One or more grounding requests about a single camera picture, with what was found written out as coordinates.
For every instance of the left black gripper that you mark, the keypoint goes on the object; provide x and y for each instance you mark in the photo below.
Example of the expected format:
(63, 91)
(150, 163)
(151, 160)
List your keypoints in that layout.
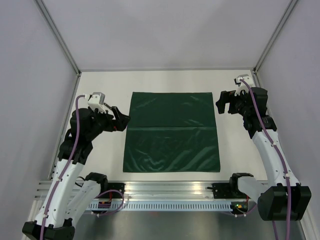
(121, 124)

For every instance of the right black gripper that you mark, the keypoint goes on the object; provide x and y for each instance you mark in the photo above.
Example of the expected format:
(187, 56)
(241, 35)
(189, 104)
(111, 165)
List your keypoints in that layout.
(225, 97)

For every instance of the dark green cloth napkin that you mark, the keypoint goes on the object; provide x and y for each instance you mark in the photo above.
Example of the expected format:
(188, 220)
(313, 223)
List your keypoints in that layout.
(171, 132)

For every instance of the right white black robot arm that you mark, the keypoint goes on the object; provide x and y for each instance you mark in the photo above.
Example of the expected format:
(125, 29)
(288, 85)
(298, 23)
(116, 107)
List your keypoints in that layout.
(283, 198)

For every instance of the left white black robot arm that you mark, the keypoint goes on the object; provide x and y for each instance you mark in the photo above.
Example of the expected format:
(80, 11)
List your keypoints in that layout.
(60, 212)

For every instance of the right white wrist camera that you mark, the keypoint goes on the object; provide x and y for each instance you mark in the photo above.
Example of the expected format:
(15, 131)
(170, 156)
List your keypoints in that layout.
(244, 82)

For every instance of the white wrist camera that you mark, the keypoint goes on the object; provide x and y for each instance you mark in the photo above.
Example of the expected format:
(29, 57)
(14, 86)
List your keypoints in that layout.
(244, 82)
(96, 102)

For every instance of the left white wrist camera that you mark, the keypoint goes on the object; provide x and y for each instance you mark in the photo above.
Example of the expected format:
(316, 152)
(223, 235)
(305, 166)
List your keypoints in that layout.
(96, 102)

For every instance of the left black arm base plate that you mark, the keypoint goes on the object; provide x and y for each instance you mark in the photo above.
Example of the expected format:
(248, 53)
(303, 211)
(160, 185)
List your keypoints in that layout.
(119, 186)

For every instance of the aluminium mounting rail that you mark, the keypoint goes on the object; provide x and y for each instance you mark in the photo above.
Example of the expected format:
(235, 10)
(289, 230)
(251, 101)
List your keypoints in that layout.
(173, 190)

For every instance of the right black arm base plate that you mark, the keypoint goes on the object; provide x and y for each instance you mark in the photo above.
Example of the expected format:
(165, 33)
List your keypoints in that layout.
(222, 191)

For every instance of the white slotted cable duct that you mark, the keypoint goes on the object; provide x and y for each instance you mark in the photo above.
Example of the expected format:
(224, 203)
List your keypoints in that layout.
(176, 206)

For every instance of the right aluminium frame post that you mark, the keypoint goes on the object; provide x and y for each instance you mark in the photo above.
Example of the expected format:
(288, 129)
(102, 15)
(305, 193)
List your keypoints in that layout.
(275, 34)

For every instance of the aluminium frame post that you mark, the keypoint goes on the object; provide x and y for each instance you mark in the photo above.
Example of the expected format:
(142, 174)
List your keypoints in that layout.
(275, 34)
(57, 35)

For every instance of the left aluminium frame post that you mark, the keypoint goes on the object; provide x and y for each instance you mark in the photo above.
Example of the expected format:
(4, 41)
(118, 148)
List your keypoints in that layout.
(57, 35)

